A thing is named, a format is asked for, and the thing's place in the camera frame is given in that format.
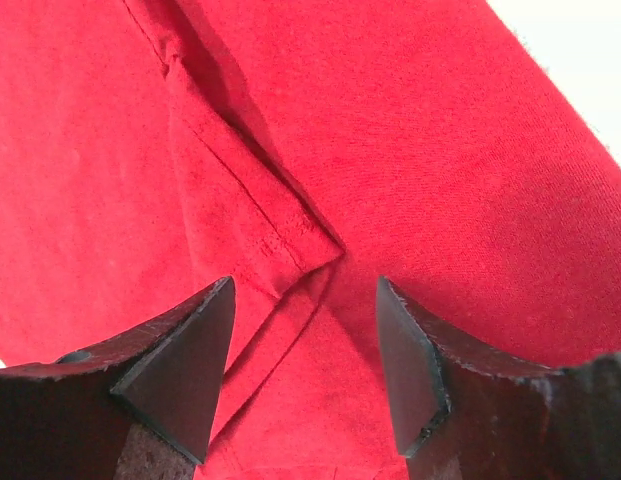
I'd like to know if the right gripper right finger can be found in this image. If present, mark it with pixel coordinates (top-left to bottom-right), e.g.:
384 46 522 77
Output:
376 278 621 479

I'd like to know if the red t-shirt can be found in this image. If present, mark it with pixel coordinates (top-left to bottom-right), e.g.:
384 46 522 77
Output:
0 1 621 479

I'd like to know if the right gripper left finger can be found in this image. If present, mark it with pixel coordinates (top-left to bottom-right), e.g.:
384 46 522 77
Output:
0 277 235 479

